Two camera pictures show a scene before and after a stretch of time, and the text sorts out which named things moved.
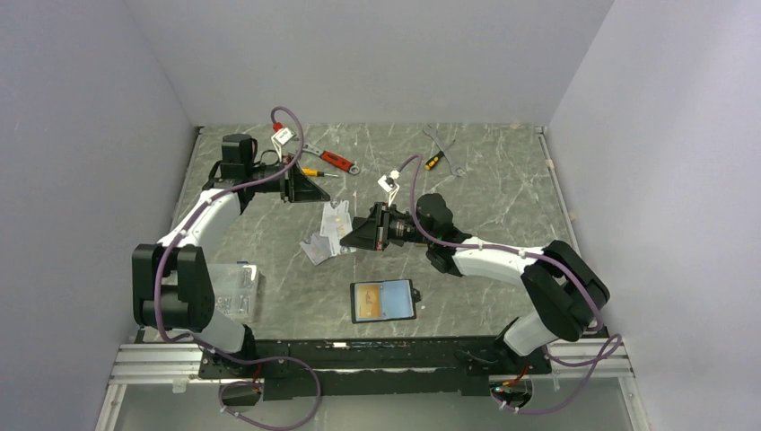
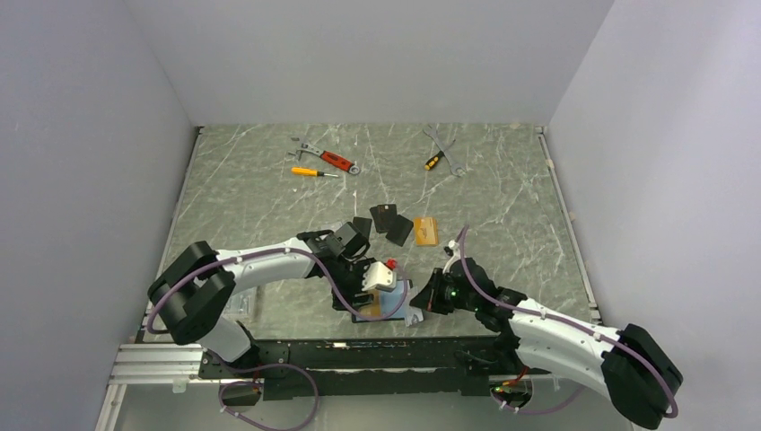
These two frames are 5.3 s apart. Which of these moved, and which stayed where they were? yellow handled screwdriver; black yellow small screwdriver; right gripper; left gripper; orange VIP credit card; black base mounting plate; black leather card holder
Moved: left gripper; right gripper
Stayed: black yellow small screwdriver; orange VIP credit card; black base mounting plate; yellow handled screwdriver; black leather card holder
